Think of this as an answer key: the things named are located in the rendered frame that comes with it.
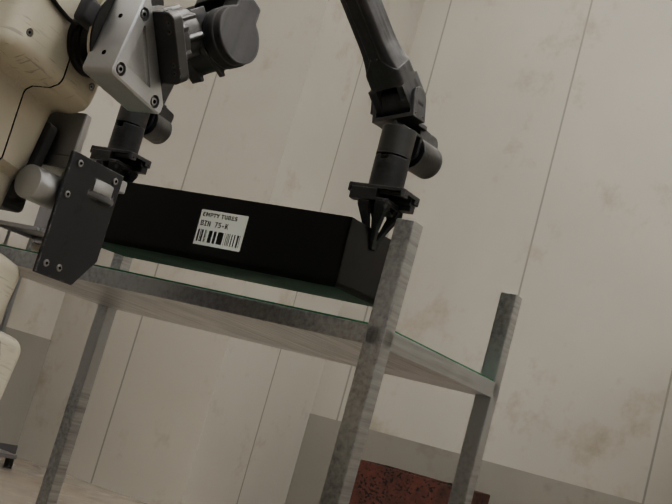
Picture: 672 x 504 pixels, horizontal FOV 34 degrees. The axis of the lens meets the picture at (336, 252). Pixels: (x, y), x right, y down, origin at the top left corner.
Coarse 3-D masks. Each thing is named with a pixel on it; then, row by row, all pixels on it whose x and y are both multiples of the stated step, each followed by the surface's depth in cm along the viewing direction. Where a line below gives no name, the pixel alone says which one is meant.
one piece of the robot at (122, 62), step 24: (120, 0) 128; (144, 0) 126; (120, 24) 126; (144, 24) 127; (96, 48) 126; (120, 48) 124; (144, 48) 128; (96, 72) 125; (120, 72) 125; (144, 72) 129; (120, 96) 130; (144, 96) 129
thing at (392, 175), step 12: (384, 156) 174; (396, 156) 172; (372, 168) 174; (384, 168) 172; (396, 168) 172; (408, 168) 175; (372, 180) 173; (384, 180) 172; (396, 180) 172; (384, 192) 171; (396, 192) 170; (408, 192) 171
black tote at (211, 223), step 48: (144, 192) 187; (192, 192) 182; (144, 240) 184; (192, 240) 180; (240, 240) 175; (288, 240) 171; (336, 240) 167; (384, 240) 176; (288, 288) 186; (336, 288) 166
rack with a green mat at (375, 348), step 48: (96, 288) 183; (144, 288) 167; (192, 288) 163; (384, 288) 147; (96, 336) 225; (240, 336) 203; (288, 336) 171; (336, 336) 149; (384, 336) 145; (432, 384) 188; (480, 384) 176; (480, 432) 179; (48, 480) 220; (336, 480) 143
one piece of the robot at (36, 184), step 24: (48, 120) 142; (72, 120) 140; (72, 144) 139; (24, 168) 135; (48, 168) 142; (72, 168) 136; (96, 168) 140; (24, 192) 134; (48, 192) 134; (72, 192) 137; (96, 192) 140; (120, 192) 145; (72, 216) 137; (96, 216) 141; (48, 240) 134; (72, 240) 138; (96, 240) 142; (48, 264) 135; (72, 264) 139
